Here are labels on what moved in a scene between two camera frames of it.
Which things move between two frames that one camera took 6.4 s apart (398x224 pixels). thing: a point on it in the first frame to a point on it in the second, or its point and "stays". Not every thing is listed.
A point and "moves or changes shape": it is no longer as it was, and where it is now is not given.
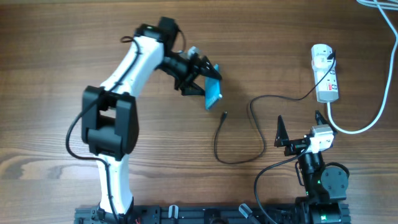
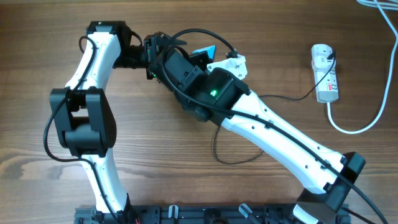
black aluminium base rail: (278, 213) stays
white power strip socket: (323, 61) stays
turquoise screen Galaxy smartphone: (212, 89) moves or changes shape
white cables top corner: (381, 4) stays
